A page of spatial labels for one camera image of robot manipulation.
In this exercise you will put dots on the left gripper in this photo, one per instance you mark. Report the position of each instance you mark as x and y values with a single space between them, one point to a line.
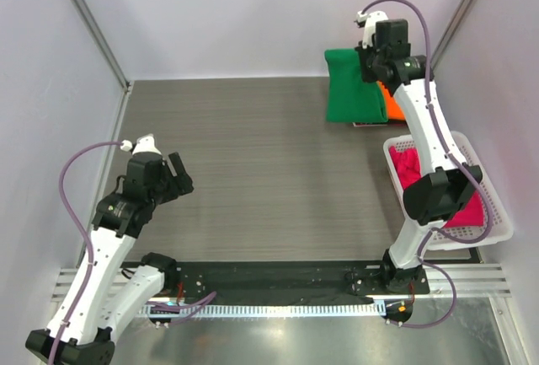
183 183

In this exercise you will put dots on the white plastic basket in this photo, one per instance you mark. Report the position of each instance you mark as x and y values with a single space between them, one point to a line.
501 229

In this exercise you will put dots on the green t-shirt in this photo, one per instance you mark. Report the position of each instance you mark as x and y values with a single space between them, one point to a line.
350 98

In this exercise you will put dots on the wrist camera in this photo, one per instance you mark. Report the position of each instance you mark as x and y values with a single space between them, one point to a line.
367 21
145 144

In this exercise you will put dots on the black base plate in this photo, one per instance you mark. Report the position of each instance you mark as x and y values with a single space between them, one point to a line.
295 283

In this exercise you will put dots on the pink t-shirt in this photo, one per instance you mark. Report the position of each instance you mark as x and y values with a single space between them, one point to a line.
407 166

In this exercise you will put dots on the aluminium frame post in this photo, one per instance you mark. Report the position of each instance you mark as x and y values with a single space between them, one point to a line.
462 10
96 33

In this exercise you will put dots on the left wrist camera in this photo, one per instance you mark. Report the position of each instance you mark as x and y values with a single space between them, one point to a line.
145 144

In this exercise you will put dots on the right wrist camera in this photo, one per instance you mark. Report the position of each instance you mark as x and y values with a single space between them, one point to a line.
367 21

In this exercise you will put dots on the right aluminium frame post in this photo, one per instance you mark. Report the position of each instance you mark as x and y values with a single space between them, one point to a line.
462 10

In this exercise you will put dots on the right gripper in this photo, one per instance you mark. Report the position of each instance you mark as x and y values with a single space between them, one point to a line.
363 53

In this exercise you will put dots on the white slotted cable duct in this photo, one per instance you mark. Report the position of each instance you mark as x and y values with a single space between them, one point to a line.
378 308

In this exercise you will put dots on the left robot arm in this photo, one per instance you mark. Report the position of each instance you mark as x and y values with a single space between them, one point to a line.
89 322

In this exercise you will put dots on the left aluminium frame post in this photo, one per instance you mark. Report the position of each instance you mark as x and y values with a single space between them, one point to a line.
96 33

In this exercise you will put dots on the folded orange t-shirt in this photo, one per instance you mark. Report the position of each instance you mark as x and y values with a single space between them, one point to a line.
394 112

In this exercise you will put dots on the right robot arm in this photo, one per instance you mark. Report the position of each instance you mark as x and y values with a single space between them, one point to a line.
447 182

